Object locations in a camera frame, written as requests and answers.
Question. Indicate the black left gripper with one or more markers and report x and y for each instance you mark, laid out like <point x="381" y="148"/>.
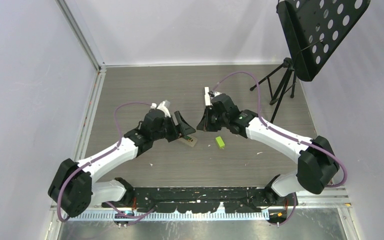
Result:
<point x="178" y="131"/>

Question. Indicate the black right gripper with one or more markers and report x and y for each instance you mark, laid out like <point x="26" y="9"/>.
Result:
<point x="203" y="125"/>

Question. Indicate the slim white remote control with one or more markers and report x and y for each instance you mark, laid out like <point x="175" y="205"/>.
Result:
<point x="207" y="98"/>

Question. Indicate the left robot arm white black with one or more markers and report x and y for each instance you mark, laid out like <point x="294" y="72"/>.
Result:
<point x="76" y="185"/>

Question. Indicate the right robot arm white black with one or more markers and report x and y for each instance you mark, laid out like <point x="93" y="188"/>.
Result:
<point x="313" y="157"/>

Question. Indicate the green rectangular block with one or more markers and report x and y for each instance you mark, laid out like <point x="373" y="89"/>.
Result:
<point x="220" y="142"/>

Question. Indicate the black tripod stand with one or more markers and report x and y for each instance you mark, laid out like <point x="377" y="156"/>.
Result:
<point x="288" y="82"/>

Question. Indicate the black perforated music stand tray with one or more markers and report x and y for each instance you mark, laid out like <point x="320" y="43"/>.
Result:
<point x="313" y="30"/>

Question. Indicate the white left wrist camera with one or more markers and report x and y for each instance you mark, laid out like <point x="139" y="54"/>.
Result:
<point x="162" y="106"/>

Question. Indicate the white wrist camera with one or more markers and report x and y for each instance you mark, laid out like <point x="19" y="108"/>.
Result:
<point x="162" y="106"/>
<point x="213" y="94"/>

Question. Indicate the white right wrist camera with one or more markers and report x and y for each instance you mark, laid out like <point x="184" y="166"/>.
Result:
<point x="213" y="94"/>

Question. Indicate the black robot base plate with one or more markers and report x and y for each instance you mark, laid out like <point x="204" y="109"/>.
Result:
<point x="200" y="200"/>

